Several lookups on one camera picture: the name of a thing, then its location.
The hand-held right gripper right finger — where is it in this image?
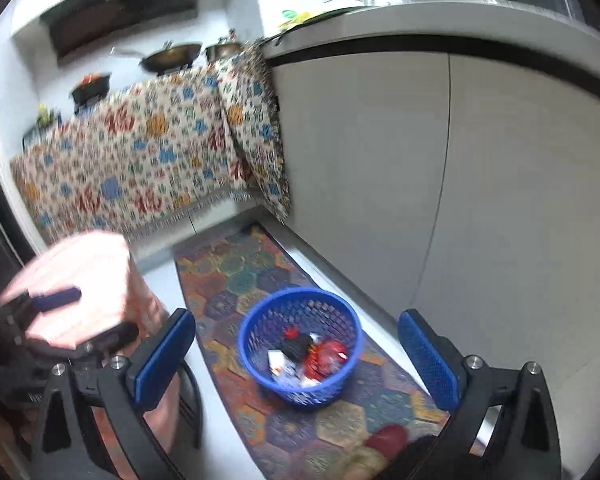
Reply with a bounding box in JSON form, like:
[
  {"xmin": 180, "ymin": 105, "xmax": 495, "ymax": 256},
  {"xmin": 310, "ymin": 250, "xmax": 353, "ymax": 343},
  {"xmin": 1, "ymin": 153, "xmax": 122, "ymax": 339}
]
[{"xmin": 398, "ymin": 309, "xmax": 566, "ymax": 480}]

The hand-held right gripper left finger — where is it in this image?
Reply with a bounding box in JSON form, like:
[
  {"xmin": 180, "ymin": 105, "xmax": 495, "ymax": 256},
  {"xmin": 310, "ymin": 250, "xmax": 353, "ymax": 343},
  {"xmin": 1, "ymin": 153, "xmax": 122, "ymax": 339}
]
[{"xmin": 30, "ymin": 307, "xmax": 197, "ymax": 480}]

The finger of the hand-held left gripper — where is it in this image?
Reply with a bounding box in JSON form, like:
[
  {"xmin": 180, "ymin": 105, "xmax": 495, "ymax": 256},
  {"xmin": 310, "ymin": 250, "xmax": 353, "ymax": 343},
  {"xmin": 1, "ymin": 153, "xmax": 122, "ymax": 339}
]
[
  {"xmin": 72, "ymin": 321, "xmax": 141, "ymax": 361},
  {"xmin": 0, "ymin": 285, "xmax": 83, "ymax": 313}
]

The long red snack wrapper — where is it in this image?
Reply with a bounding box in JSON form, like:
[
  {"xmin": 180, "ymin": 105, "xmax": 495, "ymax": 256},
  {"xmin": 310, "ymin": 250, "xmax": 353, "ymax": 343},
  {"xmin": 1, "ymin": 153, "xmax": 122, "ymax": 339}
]
[{"xmin": 304, "ymin": 338, "xmax": 351, "ymax": 381}]

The pale white wrapper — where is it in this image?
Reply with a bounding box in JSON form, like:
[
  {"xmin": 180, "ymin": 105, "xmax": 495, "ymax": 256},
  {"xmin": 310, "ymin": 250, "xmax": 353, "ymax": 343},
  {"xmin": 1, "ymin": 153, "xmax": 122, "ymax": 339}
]
[{"xmin": 290, "ymin": 366, "xmax": 321, "ymax": 390}]

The black round wrapper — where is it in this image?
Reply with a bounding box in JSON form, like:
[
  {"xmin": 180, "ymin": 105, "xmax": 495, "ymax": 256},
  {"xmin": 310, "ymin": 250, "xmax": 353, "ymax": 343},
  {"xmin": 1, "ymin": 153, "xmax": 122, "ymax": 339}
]
[{"xmin": 280, "ymin": 332, "xmax": 315, "ymax": 363}]

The blue plastic basket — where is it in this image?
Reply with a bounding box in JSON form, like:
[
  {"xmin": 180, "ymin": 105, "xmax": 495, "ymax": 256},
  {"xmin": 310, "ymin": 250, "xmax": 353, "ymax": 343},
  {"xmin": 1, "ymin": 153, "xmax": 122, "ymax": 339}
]
[{"xmin": 237, "ymin": 287, "xmax": 365, "ymax": 407}]

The red slipper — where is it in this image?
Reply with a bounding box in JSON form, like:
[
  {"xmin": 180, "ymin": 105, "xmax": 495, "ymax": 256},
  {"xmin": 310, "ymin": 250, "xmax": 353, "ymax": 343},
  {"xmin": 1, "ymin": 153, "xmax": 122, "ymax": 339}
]
[{"xmin": 365, "ymin": 424, "xmax": 408, "ymax": 461}]

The colourful hexagon rug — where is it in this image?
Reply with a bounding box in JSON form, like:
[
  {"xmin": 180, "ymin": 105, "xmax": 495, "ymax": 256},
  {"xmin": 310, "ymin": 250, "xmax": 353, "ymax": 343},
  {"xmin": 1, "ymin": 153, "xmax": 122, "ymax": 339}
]
[{"xmin": 172, "ymin": 224, "xmax": 481, "ymax": 480}]

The person's foot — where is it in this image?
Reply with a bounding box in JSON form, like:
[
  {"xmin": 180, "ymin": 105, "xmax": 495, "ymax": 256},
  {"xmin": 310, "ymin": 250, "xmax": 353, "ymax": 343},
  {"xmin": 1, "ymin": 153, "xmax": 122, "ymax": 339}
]
[{"xmin": 337, "ymin": 447, "xmax": 396, "ymax": 480}]

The large printed blanket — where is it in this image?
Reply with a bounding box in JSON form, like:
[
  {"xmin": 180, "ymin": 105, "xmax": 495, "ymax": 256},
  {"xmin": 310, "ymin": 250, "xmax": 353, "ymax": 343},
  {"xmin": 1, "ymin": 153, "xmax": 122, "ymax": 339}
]
[{"xmin": 10, "ymin": 62, "xmax": 253, "ymax": 246}]

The black clay pot orange lid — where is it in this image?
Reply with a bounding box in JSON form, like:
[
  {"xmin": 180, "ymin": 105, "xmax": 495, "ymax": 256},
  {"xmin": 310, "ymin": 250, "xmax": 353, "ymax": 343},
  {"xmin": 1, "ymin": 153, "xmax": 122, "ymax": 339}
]
[{"xmin": 70, "ymin": 72, "xmax": 113, "ymax": 108}]

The small printed blanket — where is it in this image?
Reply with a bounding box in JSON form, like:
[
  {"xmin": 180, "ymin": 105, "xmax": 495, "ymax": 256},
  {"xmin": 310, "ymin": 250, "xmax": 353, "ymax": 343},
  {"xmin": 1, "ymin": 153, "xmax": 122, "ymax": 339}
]
[{"xmin": 215, "ymin": 40, "xmax": 292, "ymax": 223}]

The black wok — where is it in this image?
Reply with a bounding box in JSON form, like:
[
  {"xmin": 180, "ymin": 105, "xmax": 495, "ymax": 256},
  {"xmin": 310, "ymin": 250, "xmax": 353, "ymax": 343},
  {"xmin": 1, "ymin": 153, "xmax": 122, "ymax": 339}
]
[{"xmin": 111, "ymin": 41, "xmax": 203, "ymax": 75}]

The black range hood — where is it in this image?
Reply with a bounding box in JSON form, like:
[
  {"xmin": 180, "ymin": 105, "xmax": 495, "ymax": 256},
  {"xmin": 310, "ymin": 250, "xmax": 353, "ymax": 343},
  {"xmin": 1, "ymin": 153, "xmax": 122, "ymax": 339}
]
[{"xmin": 40, "ymin": 0, "xmax": 201, "ymax": 61}]

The steel pot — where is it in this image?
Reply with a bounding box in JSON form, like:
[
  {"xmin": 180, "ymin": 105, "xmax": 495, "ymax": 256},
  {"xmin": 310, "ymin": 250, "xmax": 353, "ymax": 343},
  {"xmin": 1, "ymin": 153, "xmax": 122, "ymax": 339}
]
[{"xmin": 204, "ymin": 37, "xmax": 243, "ymax": 63}]

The green yellow kitchen appliance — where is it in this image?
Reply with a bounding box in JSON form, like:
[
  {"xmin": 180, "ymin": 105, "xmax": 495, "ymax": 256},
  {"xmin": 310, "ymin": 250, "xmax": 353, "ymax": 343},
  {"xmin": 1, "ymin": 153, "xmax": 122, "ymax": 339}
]
[{"xmin": 279, "ymin": 7, "xmax": 326, "ymax": 28}]

